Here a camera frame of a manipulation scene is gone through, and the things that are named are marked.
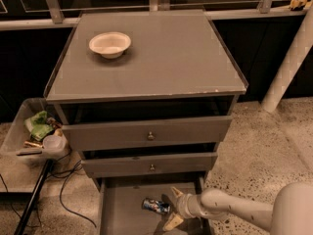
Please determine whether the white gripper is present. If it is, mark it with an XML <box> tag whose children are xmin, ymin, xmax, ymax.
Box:
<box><xmin>163</xmin><ymin>187</ymin><xmax>201</xmax><ymax>231</ymax></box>

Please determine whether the blue silver redbull can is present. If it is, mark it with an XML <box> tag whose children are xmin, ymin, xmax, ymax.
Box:
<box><xmin>142</xmin><ymin>198</ymin><xmax>170</xmax><ymax>215</ymax></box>

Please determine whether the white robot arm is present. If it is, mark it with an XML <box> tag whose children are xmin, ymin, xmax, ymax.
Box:
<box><xmin>163</xmin><ymin>182</ymin><xmax>313</xmax><ymax>235</ymax></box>

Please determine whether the brass middle drawer knob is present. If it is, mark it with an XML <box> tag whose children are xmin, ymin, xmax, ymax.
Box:
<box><xmin>150</xmin><ymin>164</ymin><xmax>156</xmax><ymax>172</ymax></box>

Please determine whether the brass drawer knob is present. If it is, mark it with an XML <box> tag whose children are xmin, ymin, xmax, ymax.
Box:
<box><xmin>147</xmin><ymin>132</ymin><xmax>155</xmax><ymax>141</ymax></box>
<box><xmin>150</xmin><ymin>164</ymin><xmax>156</xmax><ymax>172</ymax></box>

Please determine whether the grey middle drawer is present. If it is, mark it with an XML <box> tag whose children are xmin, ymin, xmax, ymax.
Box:
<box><xmin>82</xmin><ymin>153</ymin><xmax>217</xmax><ymax>178</ymax></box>

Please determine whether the grey drawer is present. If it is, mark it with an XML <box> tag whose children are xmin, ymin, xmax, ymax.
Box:
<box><xmin>63</xmin><ymin>116</ymin><xmax>232</xmax><ymax>151</ymax></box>
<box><xmin>82</xmin><ymin>153</ymin><xmax>217</xmax><ymax>178</ymax></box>
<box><xmin>97</xmin><ymin>173</ymin><xmax>215</xmax><ymax>235</ymax></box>

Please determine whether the grey bottom drawer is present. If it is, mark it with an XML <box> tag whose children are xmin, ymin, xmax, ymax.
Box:
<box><xmin>97</xmin><ymin>173</ymin><xmax>215</xmax><ymax>235</ymax></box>

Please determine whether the brass top drawer knob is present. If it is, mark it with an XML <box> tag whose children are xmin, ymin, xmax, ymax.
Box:
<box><xmin>147</xmin><ymin>132</ymin><xmax>155</xmax><ymax>141</ymax></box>

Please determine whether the grey top drawer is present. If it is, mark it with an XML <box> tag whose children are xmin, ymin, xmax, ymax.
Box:
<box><xmin>63</xmin><ymin>116</ymin><xmax>232</xmax><ymax>151</ymax></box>

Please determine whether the grey drawer cabinet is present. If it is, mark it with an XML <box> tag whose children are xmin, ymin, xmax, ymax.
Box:
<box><xmin>43</xmin><ymin>9</ymin><xmax>249</xmax><ymax>235</ymax></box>

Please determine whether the golden can in bin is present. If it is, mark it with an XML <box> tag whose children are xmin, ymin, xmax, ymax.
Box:
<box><xmin>23</xmin><ymin>141</ymin><xmax>43</xmax><ymax>148</ymax></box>

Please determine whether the clear plastic cup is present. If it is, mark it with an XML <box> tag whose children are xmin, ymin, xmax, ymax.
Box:
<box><xmin>43</xmin><ymin>135</ymin><xmax>66</xmax><ymax>151</ymax></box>

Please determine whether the black pole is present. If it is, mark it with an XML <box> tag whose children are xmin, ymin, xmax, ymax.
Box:
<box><xmin>14</xmin><ymin>160</ymin><xmax>53</xmax><ymax>235</ymax></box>

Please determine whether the green snack bag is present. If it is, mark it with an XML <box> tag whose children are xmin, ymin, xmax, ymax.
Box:
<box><xmin>24</xmin><ymin>111</ymin><xmax>54</xmax><ymax>141</ymax></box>

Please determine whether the clear plastic storage bin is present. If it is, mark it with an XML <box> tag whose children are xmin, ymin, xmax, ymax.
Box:
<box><xmin>1</xmin><ymin>98</ymin><xmax>69</xmax><ymax>165</ymax></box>

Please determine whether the white paper bowl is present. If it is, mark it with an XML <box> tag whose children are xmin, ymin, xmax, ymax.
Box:
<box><xmin>89</xmin><ymin>32</ymin><xmax>131</xmax><ymax>59</ymax></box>

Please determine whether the yellow object on railing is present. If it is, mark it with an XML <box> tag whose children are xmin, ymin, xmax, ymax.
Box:
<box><xmin>289</xmin><ymin>0</ymin><xmax>311</xmax><ymax>11</ymax></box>

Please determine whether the black floor cable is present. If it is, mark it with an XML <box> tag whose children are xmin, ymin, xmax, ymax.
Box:
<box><xmin>45</xmin><ymin>149</ymin><xmax>98</xmax><ymax>228</ymax></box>

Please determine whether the white support post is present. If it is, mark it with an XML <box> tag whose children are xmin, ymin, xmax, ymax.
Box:
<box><xmin>261</xmin><ymin>6</ymin><xmax>313</xmax><ymax>113</ymax></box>

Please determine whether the metal railing frame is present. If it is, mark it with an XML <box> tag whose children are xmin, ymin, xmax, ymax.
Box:
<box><xmin>0</xmin><ymin>0</ymin><xmax>312</xmax><ymax>30</ymax></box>

